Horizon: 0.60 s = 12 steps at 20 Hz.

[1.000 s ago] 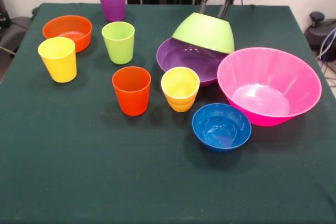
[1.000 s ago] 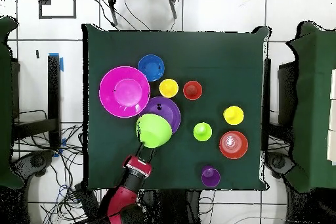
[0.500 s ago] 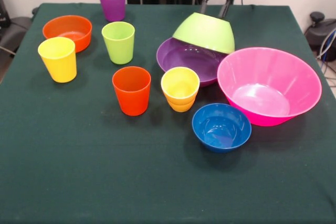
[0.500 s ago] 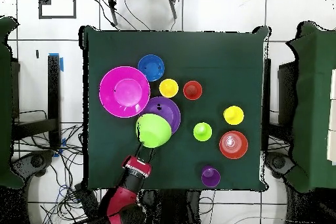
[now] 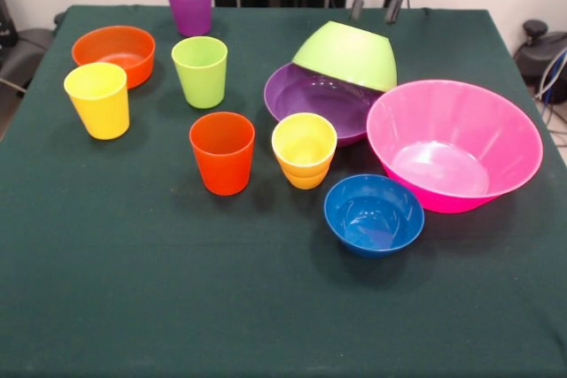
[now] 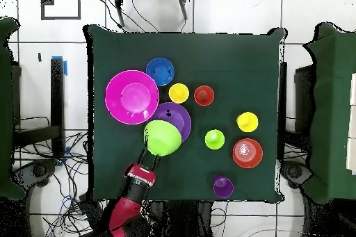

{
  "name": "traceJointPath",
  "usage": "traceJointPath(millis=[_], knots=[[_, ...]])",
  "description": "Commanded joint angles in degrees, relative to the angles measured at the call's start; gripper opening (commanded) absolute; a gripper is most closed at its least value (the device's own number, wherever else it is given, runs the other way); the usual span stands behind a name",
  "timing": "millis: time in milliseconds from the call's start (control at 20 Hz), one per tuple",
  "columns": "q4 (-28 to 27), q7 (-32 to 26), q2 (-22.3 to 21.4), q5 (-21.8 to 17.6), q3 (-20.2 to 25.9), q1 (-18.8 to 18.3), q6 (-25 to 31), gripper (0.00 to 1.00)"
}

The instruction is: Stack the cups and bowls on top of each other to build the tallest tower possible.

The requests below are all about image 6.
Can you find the black metal stand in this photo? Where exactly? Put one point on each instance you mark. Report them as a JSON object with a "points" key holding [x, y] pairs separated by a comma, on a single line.
{"points": [[57, 95]]}

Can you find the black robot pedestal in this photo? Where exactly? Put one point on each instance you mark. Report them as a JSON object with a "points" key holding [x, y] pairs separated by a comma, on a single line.
{"points": [[180, 220]]}

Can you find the tall yellow cup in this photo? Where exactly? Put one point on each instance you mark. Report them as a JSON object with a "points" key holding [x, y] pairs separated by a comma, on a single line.
{"points": [[247, 121]]}

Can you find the yellow ribbed cup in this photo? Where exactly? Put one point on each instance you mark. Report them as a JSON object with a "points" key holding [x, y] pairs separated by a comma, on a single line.
{"points": [[178, 93]]}

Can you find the purple bowl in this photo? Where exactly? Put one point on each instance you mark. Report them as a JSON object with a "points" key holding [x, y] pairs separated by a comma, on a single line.
{"points": [[180, 117]]}

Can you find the blue tape strip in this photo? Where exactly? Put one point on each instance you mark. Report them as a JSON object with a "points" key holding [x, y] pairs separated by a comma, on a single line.
{"points": [[65, 68]]}

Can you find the purple cup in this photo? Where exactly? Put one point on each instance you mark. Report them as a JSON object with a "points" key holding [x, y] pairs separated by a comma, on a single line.
{"points": [[224, 188]]}

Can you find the orange bowl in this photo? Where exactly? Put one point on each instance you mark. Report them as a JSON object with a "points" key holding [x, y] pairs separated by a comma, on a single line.
{"points": [[254, 153]]}

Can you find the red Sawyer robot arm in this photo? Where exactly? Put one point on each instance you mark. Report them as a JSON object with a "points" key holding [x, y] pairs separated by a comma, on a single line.
{"points": [[125, 209]]}

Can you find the pink bowl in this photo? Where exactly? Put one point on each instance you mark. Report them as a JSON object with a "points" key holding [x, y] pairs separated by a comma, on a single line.
{"points": [[130, 96]]}

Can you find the green cup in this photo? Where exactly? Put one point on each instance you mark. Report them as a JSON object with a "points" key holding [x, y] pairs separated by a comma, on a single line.
{"points": [[214, 139]]}

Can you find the green bowl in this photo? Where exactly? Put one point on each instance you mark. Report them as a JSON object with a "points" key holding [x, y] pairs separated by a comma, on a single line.
{"points": [[162, 138]]}

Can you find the blue bowl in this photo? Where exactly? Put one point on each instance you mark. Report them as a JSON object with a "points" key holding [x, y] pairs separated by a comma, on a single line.
{"points": [[160, 71]]}

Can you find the grey robot pedestal leg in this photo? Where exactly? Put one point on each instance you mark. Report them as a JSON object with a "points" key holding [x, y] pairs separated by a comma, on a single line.
{"points": [[294, 171], [39, 170]]}

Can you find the orange cup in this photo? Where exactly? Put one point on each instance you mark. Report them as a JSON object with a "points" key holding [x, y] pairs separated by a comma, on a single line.
{"points": [[204, 95]]}

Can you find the dark green tablecloth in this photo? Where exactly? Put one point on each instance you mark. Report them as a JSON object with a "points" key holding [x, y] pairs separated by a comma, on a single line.
{"points": [[236, 61]]}

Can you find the neighbouring green-clothed table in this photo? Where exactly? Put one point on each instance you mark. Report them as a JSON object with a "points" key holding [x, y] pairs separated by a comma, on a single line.
{"points": [[5, 109], [331, 109]]}

